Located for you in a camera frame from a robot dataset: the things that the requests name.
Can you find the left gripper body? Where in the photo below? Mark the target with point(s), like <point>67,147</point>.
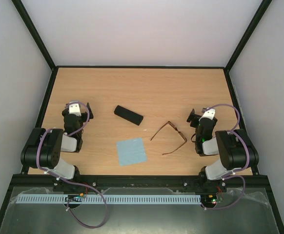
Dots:
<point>86,116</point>

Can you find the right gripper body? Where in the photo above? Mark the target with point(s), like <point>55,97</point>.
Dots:
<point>195,119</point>

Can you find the black glasses case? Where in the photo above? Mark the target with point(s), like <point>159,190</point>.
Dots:
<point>128,115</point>

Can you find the blue cleaning cloth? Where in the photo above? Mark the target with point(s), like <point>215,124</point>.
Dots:
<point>131,151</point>

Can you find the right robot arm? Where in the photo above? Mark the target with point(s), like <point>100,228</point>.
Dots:
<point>235,150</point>

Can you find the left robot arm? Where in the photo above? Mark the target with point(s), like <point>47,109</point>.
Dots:
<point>44,146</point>

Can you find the brown sunglasses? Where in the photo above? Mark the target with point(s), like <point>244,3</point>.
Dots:
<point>169,138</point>

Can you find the metal plate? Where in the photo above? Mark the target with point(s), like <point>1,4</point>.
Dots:
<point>237,212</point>

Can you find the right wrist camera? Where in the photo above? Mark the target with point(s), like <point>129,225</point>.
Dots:
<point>210,113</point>

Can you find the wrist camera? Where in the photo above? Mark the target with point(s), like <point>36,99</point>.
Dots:
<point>74,108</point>
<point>210,113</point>

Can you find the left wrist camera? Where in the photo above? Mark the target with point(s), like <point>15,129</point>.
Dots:
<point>74,108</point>

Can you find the black aluminium frame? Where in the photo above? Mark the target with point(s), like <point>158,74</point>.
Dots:
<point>19,6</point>

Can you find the black mounting rail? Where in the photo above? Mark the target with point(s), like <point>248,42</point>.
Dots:
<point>187,184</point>

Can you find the light blue cable duct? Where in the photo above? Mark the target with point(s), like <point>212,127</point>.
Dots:
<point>109,199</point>

